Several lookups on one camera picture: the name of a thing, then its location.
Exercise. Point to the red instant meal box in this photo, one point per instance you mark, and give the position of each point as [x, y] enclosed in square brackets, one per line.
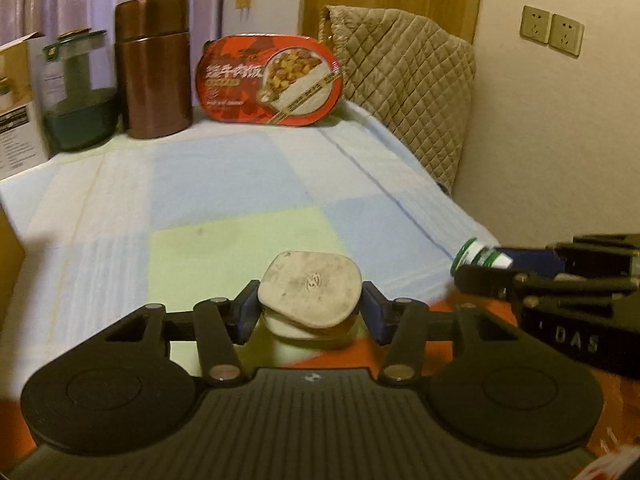
[240, 85]

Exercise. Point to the pastel checkered tablecloth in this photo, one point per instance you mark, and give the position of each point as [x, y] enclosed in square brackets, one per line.
[200, 185]

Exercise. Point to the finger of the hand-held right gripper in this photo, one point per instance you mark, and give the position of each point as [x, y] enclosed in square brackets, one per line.
[530, 260]
[490, 282]

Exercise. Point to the brown metal canister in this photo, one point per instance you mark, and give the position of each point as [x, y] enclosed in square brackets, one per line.
[155, 70]

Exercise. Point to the white product box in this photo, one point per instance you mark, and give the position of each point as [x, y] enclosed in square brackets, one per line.
[20, 110]

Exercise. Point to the red printed mat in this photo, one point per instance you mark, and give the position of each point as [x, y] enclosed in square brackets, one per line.
[615, 405]

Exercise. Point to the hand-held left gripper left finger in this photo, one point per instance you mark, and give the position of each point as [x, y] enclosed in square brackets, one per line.
[247, 312]

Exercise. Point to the beige wall socket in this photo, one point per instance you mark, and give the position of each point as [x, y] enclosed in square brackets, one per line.
[536, 25]
[566, 35]

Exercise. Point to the white pill bottle green label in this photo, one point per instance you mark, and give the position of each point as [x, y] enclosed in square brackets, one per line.
[475, 255]

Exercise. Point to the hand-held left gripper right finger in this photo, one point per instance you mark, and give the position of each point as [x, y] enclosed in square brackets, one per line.
[374, 312]

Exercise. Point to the green glass jar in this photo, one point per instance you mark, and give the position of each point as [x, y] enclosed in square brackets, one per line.
[75, 120]

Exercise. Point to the quilted beige chair cover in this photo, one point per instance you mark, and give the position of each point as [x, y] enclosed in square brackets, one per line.
[410, 75]

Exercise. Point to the brown cardboard box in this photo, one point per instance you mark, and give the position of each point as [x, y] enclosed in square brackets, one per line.
[7, 260]

